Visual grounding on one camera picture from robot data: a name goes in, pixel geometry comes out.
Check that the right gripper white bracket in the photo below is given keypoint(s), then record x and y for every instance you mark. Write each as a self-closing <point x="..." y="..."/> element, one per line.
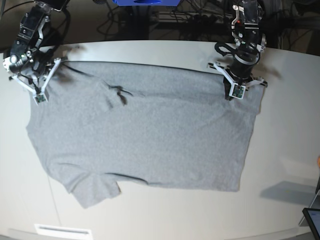
<point x="36" y="83"/>

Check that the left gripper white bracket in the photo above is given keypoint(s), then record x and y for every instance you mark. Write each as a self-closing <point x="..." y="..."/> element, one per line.
<point x="235" y="87"/>

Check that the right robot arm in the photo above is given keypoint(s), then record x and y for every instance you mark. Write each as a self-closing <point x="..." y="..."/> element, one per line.
<point x="25" y="62"/>

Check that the white label strip on table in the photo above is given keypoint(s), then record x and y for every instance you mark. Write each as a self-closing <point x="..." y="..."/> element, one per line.
<point x="62" y="232"/>

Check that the power strip with red light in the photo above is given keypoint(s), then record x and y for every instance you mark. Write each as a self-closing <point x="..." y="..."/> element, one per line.
<point x="208" y="19"/>

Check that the grey T-shirt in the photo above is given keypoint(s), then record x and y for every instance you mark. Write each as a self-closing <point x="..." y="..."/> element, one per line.
<point x="163" y="127"/>

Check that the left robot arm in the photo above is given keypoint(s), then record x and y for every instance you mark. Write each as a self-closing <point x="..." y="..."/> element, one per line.
<point x="250" y="44"/>

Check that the tablet with black frame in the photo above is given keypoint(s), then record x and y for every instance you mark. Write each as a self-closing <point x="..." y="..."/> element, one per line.
<point x="312" y="217"/>

